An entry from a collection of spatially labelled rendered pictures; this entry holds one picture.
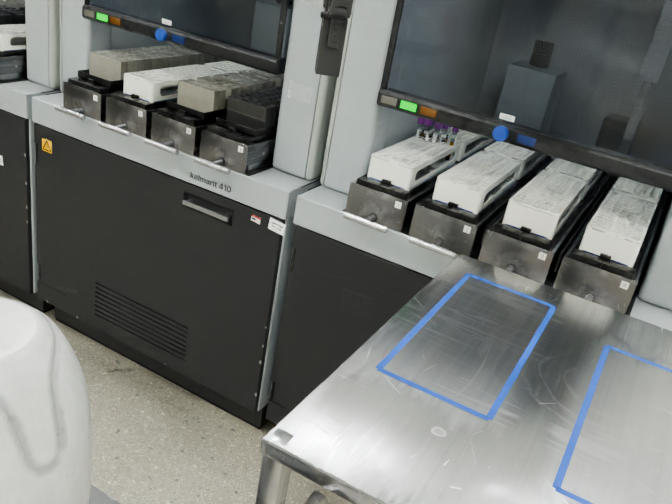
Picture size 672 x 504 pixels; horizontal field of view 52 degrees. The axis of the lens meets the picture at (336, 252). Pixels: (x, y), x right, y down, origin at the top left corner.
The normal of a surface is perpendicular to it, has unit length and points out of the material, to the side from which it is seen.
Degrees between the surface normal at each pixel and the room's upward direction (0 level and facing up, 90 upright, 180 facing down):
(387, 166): 90
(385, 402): 0
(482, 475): 0
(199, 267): 90
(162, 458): 0
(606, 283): 90
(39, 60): 90
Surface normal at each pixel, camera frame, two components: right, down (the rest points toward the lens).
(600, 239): -0.48, 0.30
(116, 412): 0.17, -0.89
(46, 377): 0.92, -0.15
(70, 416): 0.97, 0.02
